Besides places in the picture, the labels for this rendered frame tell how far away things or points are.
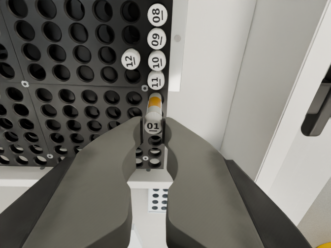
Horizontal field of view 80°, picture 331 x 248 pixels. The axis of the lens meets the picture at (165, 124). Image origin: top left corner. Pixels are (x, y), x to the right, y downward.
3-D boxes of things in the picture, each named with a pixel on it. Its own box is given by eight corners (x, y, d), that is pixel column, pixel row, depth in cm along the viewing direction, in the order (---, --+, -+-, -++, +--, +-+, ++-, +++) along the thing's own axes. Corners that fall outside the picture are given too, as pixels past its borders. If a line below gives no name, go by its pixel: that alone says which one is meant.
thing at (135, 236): (134, 223, 49) (133, 230, 48) (142, 241, 54) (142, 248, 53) (85, 229, 50) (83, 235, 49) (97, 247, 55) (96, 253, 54)
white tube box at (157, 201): (210, 172, 41) (215, 187, 37) (203, 199, 45) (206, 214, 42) (149, 170, 40) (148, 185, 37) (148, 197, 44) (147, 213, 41)
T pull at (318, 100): (353, 46, 15) (370, 50, 13) (309, 131, 19) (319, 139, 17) (305, 44, 14) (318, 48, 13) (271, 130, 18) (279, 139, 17)
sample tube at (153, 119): (162, 104, 17) (162, 135, 13) (148, 104, 17) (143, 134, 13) (162, 90, 16) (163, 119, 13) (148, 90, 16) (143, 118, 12)
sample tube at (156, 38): (166, 23, 16) (167, 31, 13) (163, 39, 17) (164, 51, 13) (151, 20, 16) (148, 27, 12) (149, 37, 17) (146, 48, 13)
